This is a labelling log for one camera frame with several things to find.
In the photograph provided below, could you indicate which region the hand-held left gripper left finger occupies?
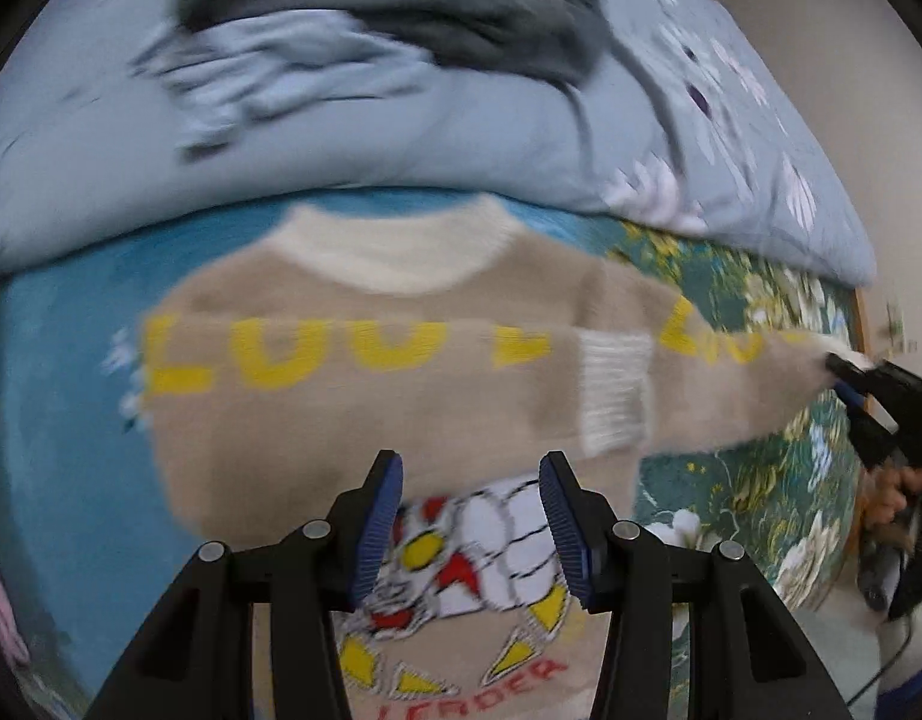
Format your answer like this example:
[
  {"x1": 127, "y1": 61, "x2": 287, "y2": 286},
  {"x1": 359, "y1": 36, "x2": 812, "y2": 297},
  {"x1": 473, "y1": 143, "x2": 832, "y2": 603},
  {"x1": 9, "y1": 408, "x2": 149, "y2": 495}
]
[{"x1": 82, "y1": 450, "x2": 404, "y2": 720}]

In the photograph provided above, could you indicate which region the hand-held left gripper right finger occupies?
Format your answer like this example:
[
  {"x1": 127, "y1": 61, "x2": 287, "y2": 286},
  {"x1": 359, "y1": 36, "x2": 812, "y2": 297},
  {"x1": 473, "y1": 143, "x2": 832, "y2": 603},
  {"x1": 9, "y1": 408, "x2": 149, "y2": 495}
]
[{"x1": 539, "y1": 451, "x2": 855, "y2": 720}]

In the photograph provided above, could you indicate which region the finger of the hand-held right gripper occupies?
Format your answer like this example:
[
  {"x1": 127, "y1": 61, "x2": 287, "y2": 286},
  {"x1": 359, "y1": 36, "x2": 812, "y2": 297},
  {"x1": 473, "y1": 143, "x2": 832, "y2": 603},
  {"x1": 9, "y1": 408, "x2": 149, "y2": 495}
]
[
  {"x1": 836, "y1": 384, "x2": 903, "y2": 473},
  {"x1": 824, "y1": 352, "x2": 891, "y2": 400}
]

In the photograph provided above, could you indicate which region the beige knitted sweater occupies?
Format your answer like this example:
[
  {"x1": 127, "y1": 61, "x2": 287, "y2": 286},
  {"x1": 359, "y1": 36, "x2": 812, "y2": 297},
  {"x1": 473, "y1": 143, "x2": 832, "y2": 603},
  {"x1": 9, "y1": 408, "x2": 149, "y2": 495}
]
[{"x1": 142, "y1": 199, "x2": 874, "y2": 720}]

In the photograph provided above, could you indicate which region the person's right hand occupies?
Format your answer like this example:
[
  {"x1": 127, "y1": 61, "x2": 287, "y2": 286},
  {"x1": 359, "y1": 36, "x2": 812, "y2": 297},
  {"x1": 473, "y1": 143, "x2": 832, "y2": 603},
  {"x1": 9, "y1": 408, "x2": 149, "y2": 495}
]
[{"x1": 858, "y1": 465, "x2": 922, "y2": 550}]

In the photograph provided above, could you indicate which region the teal floral bedsheet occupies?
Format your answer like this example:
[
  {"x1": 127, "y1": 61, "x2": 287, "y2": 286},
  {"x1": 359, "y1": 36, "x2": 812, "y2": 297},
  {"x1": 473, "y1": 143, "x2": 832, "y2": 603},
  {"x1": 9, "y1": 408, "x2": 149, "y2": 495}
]
[{"x1": 0, "y1": 195, "x2": 867, "y2": 720}]

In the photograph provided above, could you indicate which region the grey-blue daisy print duvet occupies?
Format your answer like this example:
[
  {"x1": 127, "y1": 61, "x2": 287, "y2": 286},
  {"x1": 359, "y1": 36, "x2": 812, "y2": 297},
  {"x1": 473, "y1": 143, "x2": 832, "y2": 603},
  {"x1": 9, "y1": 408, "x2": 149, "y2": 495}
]
[{"x1": 0, "y1": 0, "x2": 878, "y2": 286}]

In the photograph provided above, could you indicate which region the light blue garment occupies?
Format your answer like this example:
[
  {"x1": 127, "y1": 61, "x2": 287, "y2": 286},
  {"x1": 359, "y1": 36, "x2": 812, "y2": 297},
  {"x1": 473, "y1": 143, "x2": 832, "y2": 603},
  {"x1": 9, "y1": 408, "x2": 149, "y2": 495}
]
[{"x1": 131, "y1": 7, "x2": 462, "y2": 162}]

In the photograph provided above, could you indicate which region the dark grey garment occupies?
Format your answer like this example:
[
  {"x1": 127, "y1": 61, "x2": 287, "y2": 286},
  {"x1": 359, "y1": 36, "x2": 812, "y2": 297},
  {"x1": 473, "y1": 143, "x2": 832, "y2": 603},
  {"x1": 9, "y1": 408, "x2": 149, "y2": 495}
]
[{"x1": 174, "y1": 0, "x2": 619, "y2": 87}]

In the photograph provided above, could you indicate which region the wooden bed frame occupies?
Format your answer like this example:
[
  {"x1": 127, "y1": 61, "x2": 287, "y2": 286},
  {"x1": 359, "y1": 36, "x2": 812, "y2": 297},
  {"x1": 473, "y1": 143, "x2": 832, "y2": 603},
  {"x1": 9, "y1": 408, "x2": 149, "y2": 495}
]
[{"x1": 851, "y1": 285, "x2": 876, "y2": 365}]

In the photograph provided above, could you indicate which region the black cable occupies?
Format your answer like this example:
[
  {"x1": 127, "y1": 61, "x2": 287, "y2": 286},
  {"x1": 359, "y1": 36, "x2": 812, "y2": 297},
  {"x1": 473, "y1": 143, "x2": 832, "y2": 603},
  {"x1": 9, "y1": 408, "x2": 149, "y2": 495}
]
[{"x1": 851, "y1": 615, "x2": 915, "y2": 706}]

